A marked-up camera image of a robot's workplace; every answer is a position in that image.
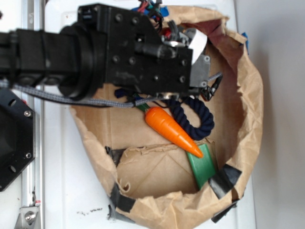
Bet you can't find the white tray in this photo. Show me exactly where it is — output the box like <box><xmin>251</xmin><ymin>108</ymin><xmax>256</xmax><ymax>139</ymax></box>
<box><xmin>41</xmin><ymin>0</ymin><xmax>256</xmax><ymax>229</ymax></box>

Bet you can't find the grey braided cable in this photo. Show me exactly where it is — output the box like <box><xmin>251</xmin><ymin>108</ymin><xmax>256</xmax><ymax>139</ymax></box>
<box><xmin>0</xmin><ymin>72</ymin><xmax>224</xmax><ymax>108</ymax></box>

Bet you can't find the green wooden block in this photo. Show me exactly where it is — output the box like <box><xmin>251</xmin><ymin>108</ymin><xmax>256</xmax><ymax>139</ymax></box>
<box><xmin>186</xmin><ymin>144</ymin><xmax>216</xmax><ymax>189</ymax></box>

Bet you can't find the brown paper bag bin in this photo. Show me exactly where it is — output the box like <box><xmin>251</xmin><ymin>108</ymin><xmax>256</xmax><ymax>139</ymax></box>
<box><xmin>70</xmin><ymin>6</ymin><xmax>264</xmax><ymax>229</ymax></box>

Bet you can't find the dark blue rope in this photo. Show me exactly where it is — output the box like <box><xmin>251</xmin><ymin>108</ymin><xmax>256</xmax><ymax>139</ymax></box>
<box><xmin>114</xmin><ymin>88</ymin><xmax>214</xmax><ymax>141</ymax></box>

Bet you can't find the orange toy carrot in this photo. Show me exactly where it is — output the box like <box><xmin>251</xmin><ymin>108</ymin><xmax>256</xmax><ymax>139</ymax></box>
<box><xmin>136</xmin><ymin>104</ymin><xmax>203</xmax><ymax>158</ymax></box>

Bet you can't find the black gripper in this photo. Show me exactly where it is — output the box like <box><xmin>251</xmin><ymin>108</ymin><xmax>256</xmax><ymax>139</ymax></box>
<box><xmin>78</xmin><ymin>4</ymin><xmax>211</xmax><ymax>97</ymax></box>

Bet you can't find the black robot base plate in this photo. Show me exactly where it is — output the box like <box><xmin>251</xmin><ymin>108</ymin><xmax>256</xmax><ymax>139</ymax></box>
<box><xmin>0</xmin><ymin>89</ymin><xmax>35</xmax><ymax>192</ymax></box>

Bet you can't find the aluminium extrusion rail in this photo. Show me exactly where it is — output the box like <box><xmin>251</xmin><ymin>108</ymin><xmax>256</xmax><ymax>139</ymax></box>
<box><xmin>21</xmin><ymin>0</ymin><xmax>46</xmax><ymax>229</ymax></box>

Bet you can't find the metal corner bracket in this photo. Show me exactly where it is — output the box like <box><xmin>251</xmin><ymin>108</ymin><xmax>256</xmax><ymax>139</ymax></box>
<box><xmin>14</xmin><ymin>206</ymin><xmax>41</xmax><ymax>229</ymax></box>

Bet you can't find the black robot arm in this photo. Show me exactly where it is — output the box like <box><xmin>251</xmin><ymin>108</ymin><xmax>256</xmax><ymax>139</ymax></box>
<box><xmin>0</xmin><ymin>4</ymin><xmax>208</xmax><ymax>101</ymax></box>

